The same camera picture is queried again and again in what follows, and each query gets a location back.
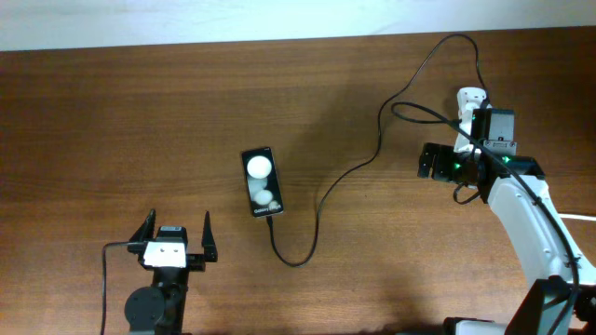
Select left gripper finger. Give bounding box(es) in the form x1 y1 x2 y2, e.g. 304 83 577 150
201 211 218 262
129 208 156 243

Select black flip smartphone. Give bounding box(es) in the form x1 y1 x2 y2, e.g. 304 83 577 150
241 147 284 218

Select black USB charging cable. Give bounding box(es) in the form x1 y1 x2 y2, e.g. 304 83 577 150
265 33 491 269

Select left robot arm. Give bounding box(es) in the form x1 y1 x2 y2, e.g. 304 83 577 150
124 209 218 335

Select white power strip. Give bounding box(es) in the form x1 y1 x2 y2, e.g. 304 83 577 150
456 87 487 136

